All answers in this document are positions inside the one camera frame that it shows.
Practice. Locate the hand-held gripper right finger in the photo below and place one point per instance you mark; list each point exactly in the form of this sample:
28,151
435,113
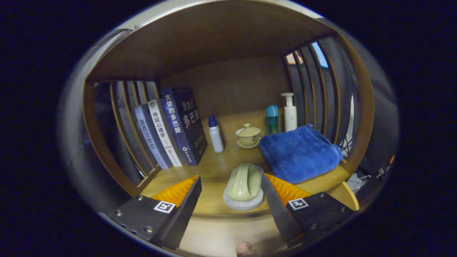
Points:
276,210

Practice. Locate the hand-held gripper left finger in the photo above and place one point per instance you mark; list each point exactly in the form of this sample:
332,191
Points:
185,210

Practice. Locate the green sponge brush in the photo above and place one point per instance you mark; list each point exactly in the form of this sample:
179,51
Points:
244,185

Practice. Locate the wooden countertop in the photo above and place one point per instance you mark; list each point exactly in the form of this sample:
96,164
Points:
214,167

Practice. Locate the wooden cabinet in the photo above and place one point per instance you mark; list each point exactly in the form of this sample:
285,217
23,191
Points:
232,85

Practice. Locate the blue folded towel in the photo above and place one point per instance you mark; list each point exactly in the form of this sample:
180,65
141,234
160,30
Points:
300,153

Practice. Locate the light blue book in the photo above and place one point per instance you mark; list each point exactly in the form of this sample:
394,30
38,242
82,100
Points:
151,141

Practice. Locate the white bottle blue cap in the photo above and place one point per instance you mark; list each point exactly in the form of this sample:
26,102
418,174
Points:
216,139

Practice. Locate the white book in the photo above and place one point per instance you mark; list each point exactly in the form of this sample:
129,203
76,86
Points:
164,134

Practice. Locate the lidded ceramic teacup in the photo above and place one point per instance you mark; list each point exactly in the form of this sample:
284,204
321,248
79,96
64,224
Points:
249,135

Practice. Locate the dark blue book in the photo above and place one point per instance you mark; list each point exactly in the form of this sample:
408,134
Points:
189,125

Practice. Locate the teal bottle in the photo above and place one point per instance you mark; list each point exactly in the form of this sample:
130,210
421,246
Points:
272,121

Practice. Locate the white pump bottle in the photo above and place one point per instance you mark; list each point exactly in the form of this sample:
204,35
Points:
290,116

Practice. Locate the black equipment with orange part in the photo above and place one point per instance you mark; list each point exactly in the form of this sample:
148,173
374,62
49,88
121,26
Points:
373,178

